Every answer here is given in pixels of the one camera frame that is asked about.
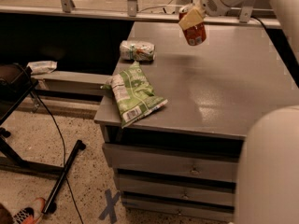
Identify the grey metal railing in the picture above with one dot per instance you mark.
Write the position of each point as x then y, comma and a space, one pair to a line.
131, 10

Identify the grey drawer cabinet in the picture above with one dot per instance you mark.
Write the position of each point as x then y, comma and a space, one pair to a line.
216, 91

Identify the bottom grey drawer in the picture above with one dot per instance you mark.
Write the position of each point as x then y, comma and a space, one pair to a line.
188, 209

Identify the blue tape cross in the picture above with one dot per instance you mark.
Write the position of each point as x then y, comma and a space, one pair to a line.
109, 210

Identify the black stand frame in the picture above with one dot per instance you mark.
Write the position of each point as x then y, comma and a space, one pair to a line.
16, 84

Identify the middle grey drawer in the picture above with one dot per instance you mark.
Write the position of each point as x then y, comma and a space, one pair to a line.
142, 185

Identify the orange soda can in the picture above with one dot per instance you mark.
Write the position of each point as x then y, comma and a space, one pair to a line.
195, 35

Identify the orange white sneaker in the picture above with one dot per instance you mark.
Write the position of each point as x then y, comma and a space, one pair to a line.
31, 214

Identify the green chip bag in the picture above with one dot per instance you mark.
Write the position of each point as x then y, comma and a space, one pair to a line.
134, 95

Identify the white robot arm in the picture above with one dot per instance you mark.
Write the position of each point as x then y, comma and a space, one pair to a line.
267, 184

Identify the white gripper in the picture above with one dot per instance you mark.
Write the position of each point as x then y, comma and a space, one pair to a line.
209, 3

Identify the top grey drawer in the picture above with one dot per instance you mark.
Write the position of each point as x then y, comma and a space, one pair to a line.
160, 162

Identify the grey drawer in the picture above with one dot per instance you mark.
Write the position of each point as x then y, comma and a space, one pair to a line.
160, 162
188, 209
142, 185

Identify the white crumpled packet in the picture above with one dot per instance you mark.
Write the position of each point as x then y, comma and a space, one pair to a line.
42, 67

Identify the grey low shelf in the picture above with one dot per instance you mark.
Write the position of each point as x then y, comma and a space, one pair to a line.
72, 82

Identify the white green lying can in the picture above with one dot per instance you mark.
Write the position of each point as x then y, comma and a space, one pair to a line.
140, 51

